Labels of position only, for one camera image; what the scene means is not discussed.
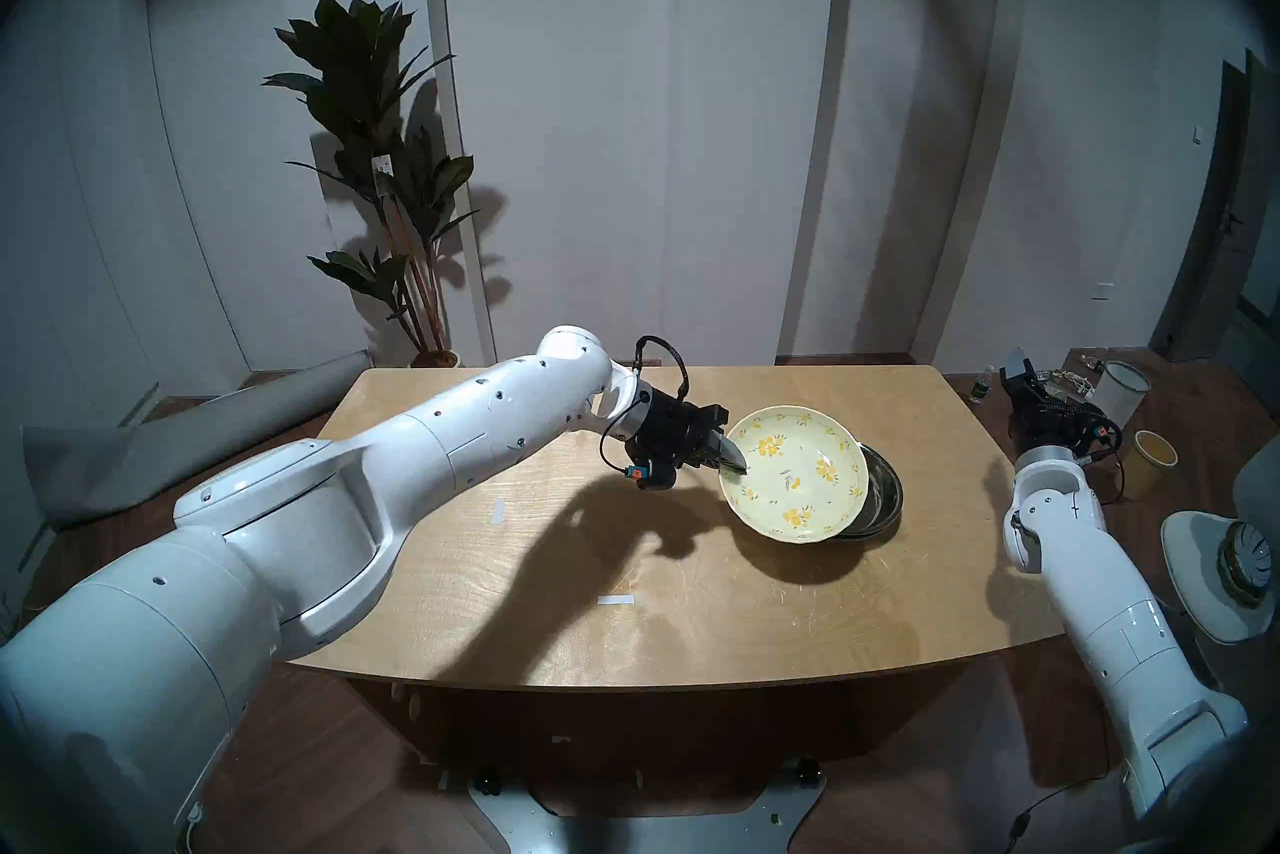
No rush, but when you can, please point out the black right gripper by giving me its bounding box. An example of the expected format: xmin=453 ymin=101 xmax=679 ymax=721
xmin=1002 ymin=349 xmax=1102 ymax=454

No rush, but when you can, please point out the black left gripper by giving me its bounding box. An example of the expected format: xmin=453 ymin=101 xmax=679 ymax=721
xmin=631 ymin=401 xmax=750 ymax=476

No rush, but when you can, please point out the yellow floral ceramic plate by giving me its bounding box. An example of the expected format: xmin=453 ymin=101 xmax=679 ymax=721
xmin=718 ymin=405 xmax=869 ymax=545

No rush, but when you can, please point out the steel bowl with cartoon print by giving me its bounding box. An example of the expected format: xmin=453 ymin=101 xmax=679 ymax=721
xmin=840 ymin=445 xmax=904 ymax=542

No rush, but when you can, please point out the white enamel bucket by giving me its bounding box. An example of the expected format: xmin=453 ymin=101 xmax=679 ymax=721
xmin=1085 ymin=360 xmax=1151 ymax=434

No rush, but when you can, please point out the yellow paper cup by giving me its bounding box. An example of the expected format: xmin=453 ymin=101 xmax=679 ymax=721
xmin=1120 ymin=430 xmax=1178 ymax=501

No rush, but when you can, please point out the dark wooden door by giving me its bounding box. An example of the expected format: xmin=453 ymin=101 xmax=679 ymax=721
xmin=1150 ymin=52 xmax=1280 ymax=363

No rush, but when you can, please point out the white swivel chair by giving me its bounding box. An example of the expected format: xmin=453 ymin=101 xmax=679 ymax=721
xmin=1160 ymin=437 xmax=1280 ymax=648

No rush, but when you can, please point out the round striped object on chair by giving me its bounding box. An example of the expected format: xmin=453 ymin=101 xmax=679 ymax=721
xmin=1215 ymin=522 xmax=1273 ymax=608

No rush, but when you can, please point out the tall dark green plant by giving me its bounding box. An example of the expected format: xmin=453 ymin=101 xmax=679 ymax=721
xmin=262 ymin=0 xmax=481 ymax=363

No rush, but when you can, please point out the rolled grey mat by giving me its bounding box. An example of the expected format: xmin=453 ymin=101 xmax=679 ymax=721
xmin=20 ymin=349 xmax=373 ymax=531

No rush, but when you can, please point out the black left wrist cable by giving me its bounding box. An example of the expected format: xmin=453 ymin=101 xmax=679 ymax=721
xmin=600 ymin=335 xmax=691 ymax=473

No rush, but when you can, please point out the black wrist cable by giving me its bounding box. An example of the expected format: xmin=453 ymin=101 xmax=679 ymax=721
xmin=1040 ymin=372 xmax=1127 ymax=503
xmin=600 ymin=335 xmax=691 ymax=473

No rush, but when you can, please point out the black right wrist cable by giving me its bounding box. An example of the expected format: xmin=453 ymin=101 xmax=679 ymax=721
xmin=1040 ymin=372 xmax=1127 ymax=503

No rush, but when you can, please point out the silver robot base frame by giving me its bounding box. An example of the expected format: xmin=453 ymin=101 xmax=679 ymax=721
xmin=468 ymin=762 xmax=829 ymax=854

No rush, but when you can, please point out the black floor cable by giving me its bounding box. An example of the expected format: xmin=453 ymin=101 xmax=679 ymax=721
xmin=1010 ymin=767 xmax=1111 ymax=848

